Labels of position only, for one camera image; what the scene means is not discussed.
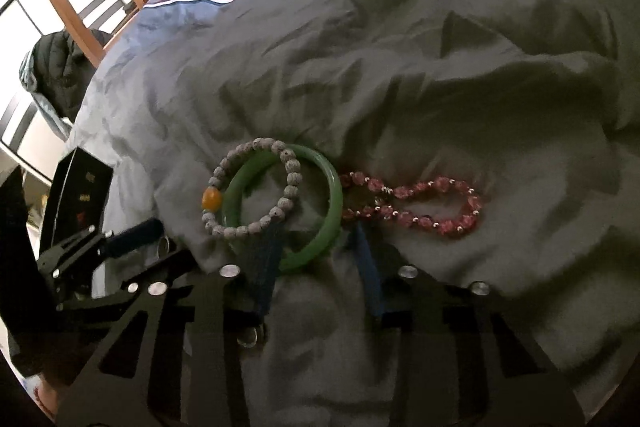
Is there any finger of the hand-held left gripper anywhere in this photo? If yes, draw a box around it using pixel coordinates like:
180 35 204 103
37 219 166 280
55 252 196 313

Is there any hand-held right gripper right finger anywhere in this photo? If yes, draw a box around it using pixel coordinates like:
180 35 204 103
350 224 586 427

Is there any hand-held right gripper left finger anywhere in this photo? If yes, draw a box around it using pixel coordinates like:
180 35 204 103
57 227 285 427

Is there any black box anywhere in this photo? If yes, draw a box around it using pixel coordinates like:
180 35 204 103
49 147 114 250

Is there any pink bead bracelet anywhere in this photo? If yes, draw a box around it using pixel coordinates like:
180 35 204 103
339 172 484 238

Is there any green jade bangle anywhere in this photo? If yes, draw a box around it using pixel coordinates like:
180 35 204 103
221 143 345 277

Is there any grey bead bracelet orange bead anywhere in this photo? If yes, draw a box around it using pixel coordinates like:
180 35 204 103
201 138 303 242

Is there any black puffer jacket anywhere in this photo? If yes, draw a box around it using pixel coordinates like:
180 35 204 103
30 29 114 138

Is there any blue-grey garment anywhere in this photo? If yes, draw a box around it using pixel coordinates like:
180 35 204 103
19 42 71 140

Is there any grey striped duvet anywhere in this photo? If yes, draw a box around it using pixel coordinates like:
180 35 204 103
65 0 640 427

